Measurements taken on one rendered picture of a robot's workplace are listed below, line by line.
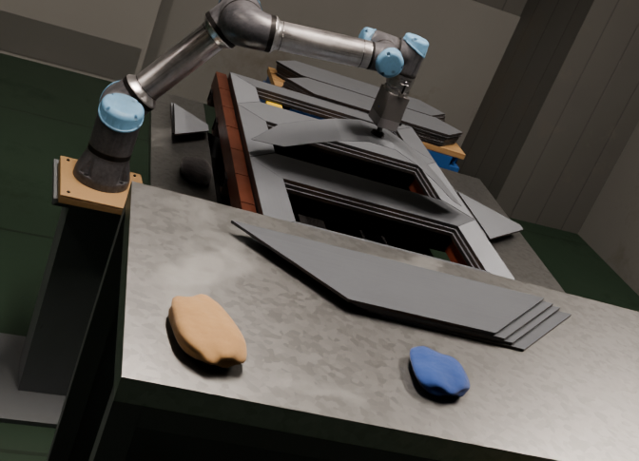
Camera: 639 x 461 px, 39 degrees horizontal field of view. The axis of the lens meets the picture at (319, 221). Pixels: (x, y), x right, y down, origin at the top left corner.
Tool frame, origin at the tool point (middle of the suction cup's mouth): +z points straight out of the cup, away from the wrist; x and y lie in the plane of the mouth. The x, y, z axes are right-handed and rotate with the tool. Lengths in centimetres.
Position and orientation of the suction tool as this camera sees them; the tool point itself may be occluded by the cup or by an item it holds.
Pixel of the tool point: (376, 138)
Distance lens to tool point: 264.9
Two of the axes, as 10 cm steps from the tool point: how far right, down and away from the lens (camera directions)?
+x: -9.0, -2.0, -3.8
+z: -3.5, 8.5, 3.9
